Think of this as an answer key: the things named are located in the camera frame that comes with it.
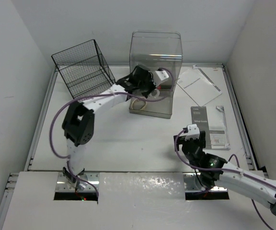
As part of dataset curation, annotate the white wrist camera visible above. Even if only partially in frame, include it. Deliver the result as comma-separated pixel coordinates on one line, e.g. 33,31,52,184
184,124,200,141
153,70,169,86

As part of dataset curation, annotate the purple cable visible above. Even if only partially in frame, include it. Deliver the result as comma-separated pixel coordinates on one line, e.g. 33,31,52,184
174,129,276,230
49,68,177,192

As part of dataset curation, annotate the clear plastic drawer cabinet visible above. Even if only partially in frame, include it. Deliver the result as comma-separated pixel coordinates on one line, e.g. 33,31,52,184
129,31,183,119

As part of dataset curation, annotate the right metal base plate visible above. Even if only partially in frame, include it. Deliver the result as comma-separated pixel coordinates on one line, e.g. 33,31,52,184
183,172,228,193

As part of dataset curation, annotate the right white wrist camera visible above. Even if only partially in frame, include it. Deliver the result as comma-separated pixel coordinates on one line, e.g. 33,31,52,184
184,124,200,141

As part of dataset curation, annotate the clear tape roll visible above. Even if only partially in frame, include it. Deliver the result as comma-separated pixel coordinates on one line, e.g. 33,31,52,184
149,89,160,99

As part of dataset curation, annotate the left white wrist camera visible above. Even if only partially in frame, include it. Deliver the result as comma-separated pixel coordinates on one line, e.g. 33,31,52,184
153,70,169,86

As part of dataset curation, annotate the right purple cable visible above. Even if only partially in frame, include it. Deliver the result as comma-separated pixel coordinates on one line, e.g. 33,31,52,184
174,129,276,230

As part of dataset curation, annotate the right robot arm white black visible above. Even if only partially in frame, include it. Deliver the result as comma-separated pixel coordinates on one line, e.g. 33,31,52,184
173,130,276,216

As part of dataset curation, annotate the metal base plate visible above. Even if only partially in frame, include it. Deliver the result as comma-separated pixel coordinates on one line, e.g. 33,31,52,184
183,172,228,193
55,172,100,193

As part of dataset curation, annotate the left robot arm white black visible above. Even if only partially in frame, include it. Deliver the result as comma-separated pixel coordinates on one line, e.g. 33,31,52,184
62,66,168,176

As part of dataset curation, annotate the beige masking tape roll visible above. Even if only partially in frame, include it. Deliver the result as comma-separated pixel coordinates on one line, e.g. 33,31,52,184
130,99,147,111

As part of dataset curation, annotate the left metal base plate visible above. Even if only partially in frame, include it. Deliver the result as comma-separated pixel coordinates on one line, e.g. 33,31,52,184
55,172,100,193

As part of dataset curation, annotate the black wire mesh rack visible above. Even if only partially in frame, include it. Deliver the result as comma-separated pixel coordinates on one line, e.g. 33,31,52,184
51,39,115,99

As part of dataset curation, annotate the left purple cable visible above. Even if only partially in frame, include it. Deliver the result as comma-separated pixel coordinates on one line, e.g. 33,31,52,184
49,68,177,192

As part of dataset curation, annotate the white instruction sheet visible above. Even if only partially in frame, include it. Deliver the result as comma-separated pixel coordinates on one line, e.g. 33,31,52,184
177,68,222,106

